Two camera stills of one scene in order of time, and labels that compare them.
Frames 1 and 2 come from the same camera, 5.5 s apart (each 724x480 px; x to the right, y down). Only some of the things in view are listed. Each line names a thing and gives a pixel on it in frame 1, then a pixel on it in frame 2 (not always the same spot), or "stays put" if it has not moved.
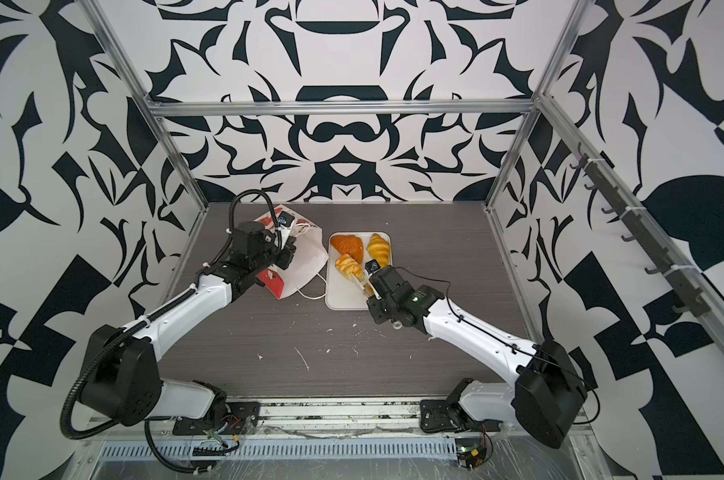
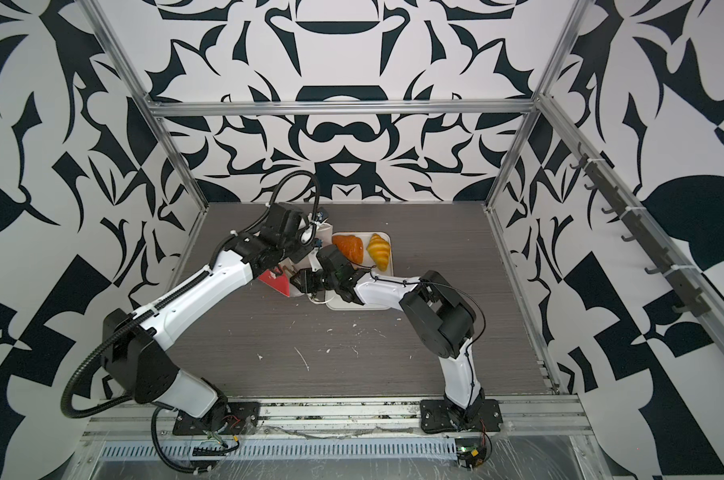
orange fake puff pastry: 351,245 stays put
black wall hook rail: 601,181 stays put
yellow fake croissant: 379,249 stays put
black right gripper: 378,315 to 308,280
